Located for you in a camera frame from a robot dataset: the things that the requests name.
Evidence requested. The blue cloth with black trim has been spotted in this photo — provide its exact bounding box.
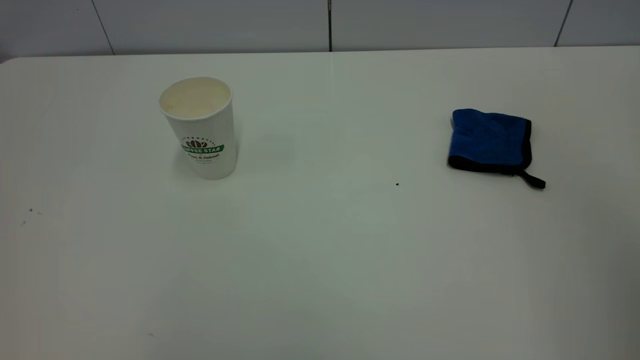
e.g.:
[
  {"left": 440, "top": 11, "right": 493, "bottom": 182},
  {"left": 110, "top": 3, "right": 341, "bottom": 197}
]
[{"left": 447, "top": 108, "right": 546, "bottom": 190}]

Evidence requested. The white paper coffee cup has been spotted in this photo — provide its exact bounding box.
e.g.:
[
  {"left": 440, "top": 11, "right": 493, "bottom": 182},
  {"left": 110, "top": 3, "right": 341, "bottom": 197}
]
[{"left": 159, "top": 76, "right": 238, "bottom": 180}]

